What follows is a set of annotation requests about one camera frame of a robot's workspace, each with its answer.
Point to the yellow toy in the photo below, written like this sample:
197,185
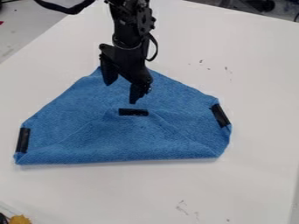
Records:
19,219

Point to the blue cloth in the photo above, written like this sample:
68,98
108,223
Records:
117,131

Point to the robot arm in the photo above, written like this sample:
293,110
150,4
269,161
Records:
130,20

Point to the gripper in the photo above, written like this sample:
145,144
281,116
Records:
126,59

